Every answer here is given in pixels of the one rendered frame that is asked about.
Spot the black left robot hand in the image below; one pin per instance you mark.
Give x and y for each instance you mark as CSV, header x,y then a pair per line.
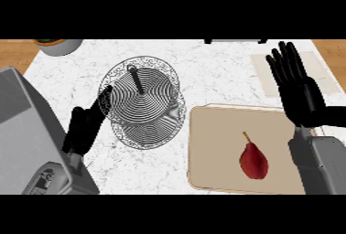
x,y
86,122

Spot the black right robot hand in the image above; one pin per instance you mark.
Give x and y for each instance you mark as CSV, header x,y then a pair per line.
x,y
299,97

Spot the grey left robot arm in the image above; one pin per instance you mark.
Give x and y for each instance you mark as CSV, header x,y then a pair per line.
x,y
31,140

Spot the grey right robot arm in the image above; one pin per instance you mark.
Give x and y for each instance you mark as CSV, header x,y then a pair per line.
x,y
319,164

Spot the beige tray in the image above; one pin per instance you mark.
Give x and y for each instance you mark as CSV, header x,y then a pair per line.
x,y
243,149

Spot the red pear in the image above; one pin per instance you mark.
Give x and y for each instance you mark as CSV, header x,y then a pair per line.
x,y
253,160

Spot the pale beige placemat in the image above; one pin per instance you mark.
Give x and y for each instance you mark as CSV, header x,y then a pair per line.
x,y
297,73

